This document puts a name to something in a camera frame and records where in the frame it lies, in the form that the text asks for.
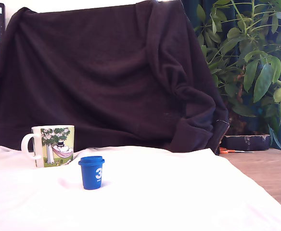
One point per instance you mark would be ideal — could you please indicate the blue coffee capsule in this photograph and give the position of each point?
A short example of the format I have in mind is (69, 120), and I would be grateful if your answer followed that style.
(90, 175)

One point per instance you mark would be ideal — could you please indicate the green illustrated coffee mug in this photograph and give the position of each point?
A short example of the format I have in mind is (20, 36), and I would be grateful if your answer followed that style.
(56, 146)

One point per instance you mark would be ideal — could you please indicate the dark draped jacket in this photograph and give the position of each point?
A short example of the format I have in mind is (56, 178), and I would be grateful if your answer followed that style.
(94, 72)

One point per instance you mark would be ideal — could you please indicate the white table cloth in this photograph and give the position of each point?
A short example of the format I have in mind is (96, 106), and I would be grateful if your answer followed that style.
(143, 197)

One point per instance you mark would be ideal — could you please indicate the dark planter box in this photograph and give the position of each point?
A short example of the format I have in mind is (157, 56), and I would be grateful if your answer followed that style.
(246, 143)

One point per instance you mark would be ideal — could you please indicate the green leafy houseplant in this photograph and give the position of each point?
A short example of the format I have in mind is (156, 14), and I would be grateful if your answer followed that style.
(263, 79)

